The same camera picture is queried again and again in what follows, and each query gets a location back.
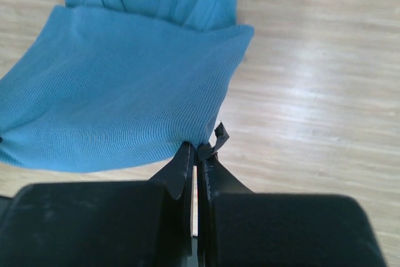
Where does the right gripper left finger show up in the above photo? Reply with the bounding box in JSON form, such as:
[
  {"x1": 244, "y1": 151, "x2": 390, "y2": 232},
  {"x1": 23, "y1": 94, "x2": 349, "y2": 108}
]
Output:
[{"x1": 1, "y1": 143, "x2": 194, "y2": 266}]

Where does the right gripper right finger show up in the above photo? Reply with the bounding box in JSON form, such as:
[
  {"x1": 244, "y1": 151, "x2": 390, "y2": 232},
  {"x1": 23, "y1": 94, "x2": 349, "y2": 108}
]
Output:
[{"x1": 196, "y1": 121, "x2": 388, "y2": 267}]

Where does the light blue garment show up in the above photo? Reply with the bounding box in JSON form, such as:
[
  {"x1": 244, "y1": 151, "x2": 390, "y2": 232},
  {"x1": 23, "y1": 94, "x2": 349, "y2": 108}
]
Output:
[{"x1": 1, "y1": 0, "x2": 254, "y2": 173}]

